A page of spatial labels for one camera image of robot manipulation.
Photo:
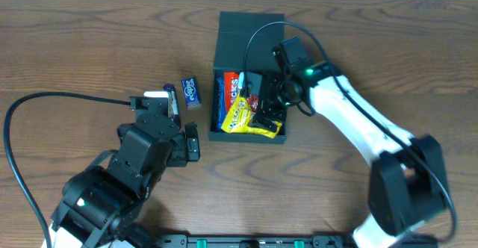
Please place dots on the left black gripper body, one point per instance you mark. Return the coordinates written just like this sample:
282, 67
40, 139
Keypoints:
183, 148

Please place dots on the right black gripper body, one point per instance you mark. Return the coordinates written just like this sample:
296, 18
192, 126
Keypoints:
269, 101

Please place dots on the yellow candy bag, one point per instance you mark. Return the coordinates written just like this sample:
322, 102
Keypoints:
238, 118

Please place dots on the dark blue chocolate bar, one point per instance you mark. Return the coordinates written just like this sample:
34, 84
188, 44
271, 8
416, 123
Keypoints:
175, 109

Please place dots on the long blue snack bar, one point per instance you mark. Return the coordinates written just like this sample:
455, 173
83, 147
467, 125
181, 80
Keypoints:
221, 105

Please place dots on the blue Eclipse gum pack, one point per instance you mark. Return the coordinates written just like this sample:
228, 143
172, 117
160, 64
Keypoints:
191, 91

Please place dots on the red Hacks candy bag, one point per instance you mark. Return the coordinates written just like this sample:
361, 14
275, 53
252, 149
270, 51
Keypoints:
232, 91

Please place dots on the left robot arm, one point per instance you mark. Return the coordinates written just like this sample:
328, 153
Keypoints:
101, 203

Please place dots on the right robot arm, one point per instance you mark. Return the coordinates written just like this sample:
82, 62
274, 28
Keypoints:
408, 182

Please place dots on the dark green open box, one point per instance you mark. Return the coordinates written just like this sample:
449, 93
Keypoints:
244, 35

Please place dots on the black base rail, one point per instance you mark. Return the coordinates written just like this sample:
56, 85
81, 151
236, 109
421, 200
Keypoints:
315, 241

